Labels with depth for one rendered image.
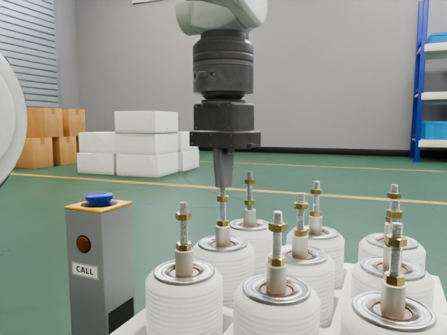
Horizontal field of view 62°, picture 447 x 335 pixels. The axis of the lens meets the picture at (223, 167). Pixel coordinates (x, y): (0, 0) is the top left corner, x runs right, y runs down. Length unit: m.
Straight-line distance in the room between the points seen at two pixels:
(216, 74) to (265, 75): 5.26
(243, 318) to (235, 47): 0.34
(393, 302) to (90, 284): 0.40
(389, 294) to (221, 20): 0.38
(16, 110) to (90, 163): 3.15
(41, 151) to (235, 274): 3.65
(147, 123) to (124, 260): 2.51
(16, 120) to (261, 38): 5.64
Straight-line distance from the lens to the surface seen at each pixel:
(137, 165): 3.14
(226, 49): 0.52
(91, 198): 0.58
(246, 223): 0.67
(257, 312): 0.40
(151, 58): 6.63
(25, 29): 6.76
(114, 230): 0.57
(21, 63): 6.60
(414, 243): 0.65
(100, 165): 3.37
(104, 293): 0.59
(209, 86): 0.52
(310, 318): 0.42
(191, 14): 0.56
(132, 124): 3.14
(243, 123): 0.52
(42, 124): 4.16
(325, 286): 0.53
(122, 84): 6.91
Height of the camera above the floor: 0.43
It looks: 7 degrees down
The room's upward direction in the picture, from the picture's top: straight up
